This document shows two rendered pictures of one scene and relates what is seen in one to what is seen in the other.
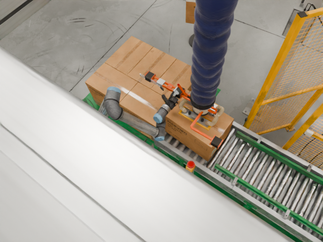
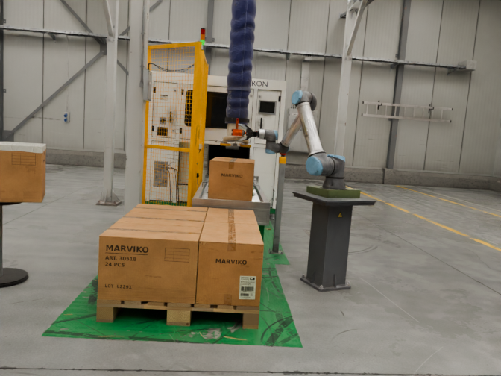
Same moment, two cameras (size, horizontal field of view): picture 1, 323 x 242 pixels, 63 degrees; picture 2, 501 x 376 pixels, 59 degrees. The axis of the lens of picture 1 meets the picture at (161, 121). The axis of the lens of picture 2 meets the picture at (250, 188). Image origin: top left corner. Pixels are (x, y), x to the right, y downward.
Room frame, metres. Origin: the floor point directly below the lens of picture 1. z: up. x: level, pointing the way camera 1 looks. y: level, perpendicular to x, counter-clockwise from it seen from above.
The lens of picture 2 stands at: (4.19, 2.72, 1.21)
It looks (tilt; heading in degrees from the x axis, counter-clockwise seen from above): 7 degrees down; 224
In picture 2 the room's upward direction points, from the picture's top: 4 degrees clockwise
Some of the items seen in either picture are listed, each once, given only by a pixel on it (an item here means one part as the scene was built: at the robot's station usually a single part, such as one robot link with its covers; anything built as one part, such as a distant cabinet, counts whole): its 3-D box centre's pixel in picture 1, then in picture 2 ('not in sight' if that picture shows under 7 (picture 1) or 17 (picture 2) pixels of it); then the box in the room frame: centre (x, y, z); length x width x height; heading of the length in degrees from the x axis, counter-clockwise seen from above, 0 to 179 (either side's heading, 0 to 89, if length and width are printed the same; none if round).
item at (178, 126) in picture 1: (197, 125); (232, 180); (1.26, -0.38, 0.75); 0.60 x 0.40 x 0.40; 44
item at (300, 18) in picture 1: (293, 91); (168, 142); (1.35, -1.35, 1.05); 0.87 x 0.10 x 2.10; 99
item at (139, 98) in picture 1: (144, 85); (189, 246); (2.18, 0.17, 0.34); 1.20 x 1.00 x 0.40; 47
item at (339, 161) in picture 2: not in sight; (335, 165); (1.14, 0.68, 1.00); 0.17 x 0.15 x 0.18; 170
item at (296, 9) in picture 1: (299, 25); (147, 86); (1.67, -1.29, 1.62); 0.20 x 0.05 x 0.30; 47
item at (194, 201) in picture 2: not in sight; (231, 203); (1.50, -0.13, 0.58); 0.70 x 0.03 x 0.06; 137
